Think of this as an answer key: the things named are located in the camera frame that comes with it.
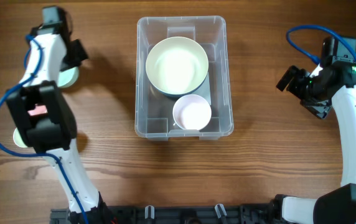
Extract mint green small bowl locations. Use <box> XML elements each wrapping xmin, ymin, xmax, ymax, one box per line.
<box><xmin>57</xmin><ymin>67</ymin><xmax>79</xmax><ymax>88</ymax></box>

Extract pale green cup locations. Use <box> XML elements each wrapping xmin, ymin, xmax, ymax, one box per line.
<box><xmin>12</xmin><ymin>128</ymin><xmax>27</xmax><ymax>148</ymax></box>

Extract cream bowl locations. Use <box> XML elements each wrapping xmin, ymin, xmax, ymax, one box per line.
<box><xmin>145</xmin><ymin>37</ymin><xmax>209</xmax><ymax>93</ymax></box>

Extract pink small bowl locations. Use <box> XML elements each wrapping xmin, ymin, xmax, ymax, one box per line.
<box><xmin>172</xmin><ymin>94</ymin><xmax>212</xmax><ymax>131</ymax></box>

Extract pink cup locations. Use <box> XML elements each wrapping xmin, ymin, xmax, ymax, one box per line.
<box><xmin>28</xmin><ymin>105</ymin><xmax>48</xmax><ymax>116</ymax></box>

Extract dark blue bowl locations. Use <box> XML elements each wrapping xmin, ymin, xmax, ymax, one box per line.
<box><xmin>149</xmin><ymin>81</ymin><xmax>204</xmax><ymax>98</ymax></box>

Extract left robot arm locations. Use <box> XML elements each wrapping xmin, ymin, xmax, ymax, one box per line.
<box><xmin>6</xmin><ymin>6</ymin><xmax>116</xmax><ymax>223</ymax></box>

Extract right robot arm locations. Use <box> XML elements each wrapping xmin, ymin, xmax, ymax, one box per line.
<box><xmin>276</xmin><ymin>37</ymin><xmax>356</xmax><ymax>223</ymax></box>

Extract clear plastic storage container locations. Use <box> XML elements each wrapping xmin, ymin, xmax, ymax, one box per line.
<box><xmin>134</xmin><ymin>16</ymin><xmax>234</xmax><ymax>141</ymax></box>

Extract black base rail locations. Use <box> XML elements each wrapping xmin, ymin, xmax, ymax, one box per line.
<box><xmin>49</xmin><ymin>203</ymin><xmax>291</xmax><ymax>224</ymax></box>

